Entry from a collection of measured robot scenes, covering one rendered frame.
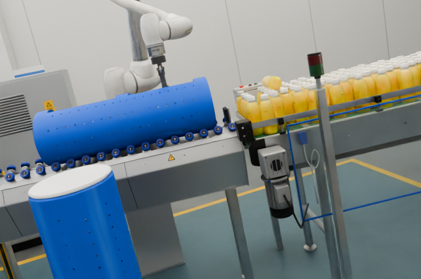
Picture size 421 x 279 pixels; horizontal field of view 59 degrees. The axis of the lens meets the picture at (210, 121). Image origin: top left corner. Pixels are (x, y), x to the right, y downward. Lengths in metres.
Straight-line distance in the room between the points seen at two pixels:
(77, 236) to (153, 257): 1.40
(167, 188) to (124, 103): 0.49
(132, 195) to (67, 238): 0.73
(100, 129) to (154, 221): 0.91
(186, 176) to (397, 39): 4.76
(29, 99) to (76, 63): 1.34
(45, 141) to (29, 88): 1.52
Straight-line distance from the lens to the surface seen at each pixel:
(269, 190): 1.80
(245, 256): 2.19
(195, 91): 1.86
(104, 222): 1.32
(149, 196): 2.00
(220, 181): 2.00
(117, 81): 2.41
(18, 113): 3.47
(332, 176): 1.83
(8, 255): 2.76
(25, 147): 3.51
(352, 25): 5.74
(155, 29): 1.93
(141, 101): 1.87
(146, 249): 2.63
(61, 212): 1.29
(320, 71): 1.70
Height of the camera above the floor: 1.38
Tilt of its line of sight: 11 degrees down
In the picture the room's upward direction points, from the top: 12 degrees counter-clockwise
